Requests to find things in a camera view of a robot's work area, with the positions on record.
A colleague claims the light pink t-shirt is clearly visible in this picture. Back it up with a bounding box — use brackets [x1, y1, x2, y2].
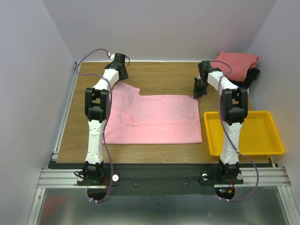
[105, 82, 203, 144]

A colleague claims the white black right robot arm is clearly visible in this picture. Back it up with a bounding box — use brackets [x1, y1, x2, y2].
[193, 60, 248, 183]

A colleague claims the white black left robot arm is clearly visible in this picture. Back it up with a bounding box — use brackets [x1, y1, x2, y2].
[82, 53, 128, 185]

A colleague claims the folded salmon red t-shirt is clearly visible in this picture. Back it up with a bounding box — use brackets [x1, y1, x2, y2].
[215, 51, 259, 82]

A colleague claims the folded black t-shirt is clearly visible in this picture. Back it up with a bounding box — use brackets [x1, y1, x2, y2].
[230, 68, 260, 89]

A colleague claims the yellow plastic tray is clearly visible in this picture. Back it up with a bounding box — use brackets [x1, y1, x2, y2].
[203, 111, 285, 156]

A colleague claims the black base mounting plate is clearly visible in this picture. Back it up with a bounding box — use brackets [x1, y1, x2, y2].
[48, 163, 244, 196]

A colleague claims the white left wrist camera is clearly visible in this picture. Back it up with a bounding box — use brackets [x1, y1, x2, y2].
[107, 52, 115, 62]

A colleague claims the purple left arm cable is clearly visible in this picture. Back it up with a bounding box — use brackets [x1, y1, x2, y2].
[75, 48, 118, 204]

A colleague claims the aluminium left side rail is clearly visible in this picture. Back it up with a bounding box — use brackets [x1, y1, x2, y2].
[51, 71, 78, 161]

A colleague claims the aluminium front frame rail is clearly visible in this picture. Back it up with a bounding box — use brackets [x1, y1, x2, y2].
[37, 167, 291, 188]

